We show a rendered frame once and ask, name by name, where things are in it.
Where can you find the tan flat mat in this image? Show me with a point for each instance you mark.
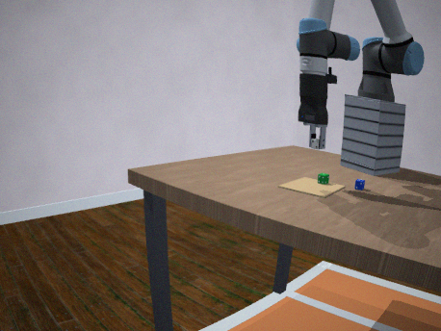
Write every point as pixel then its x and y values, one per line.
pixel 312 187

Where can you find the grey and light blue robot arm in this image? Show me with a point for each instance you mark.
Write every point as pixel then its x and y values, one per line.
pixel 381 56

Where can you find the grey die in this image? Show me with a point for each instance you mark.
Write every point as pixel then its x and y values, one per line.
pixel 315 144

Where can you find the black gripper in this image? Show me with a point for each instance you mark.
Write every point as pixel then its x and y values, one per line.
pixel 313 84

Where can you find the green die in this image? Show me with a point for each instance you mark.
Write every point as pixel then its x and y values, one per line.
pixel 323 178

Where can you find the blue die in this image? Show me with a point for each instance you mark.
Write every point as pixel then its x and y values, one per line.
pixel 359 184

